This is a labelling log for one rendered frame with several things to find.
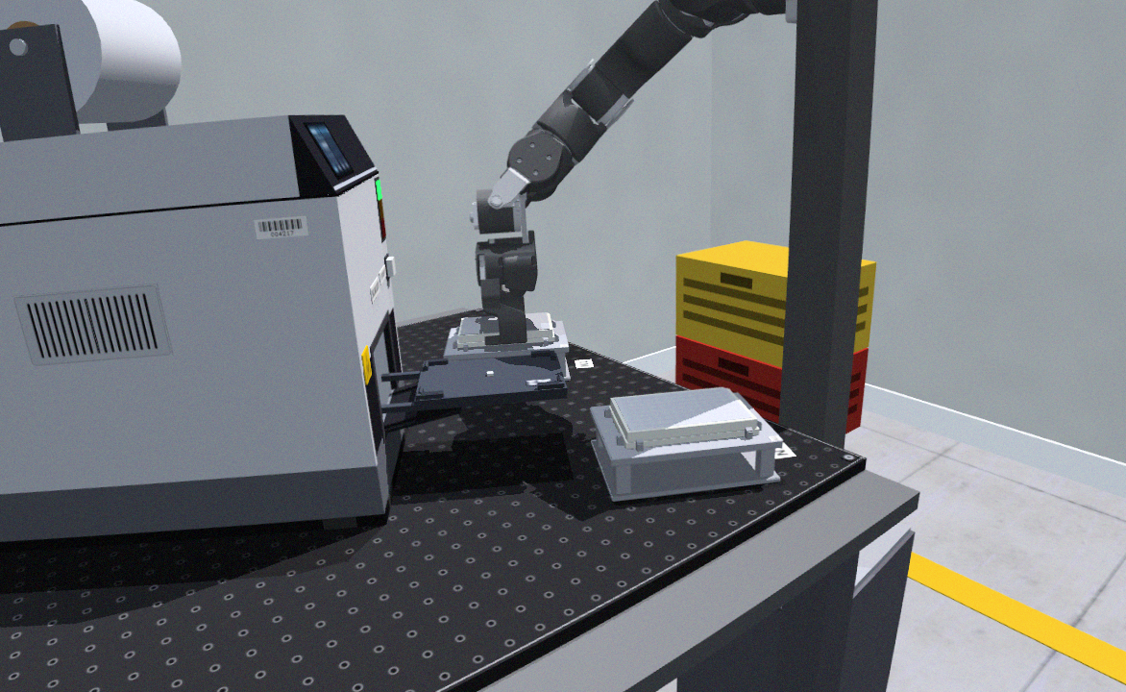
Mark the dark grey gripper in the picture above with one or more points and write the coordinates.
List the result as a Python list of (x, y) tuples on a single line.
[(511, 271)]

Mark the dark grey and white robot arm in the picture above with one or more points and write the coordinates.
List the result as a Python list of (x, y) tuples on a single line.
[(538, 162)]

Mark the white roll of foil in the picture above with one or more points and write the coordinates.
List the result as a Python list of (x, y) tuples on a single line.
[(123, 60)]

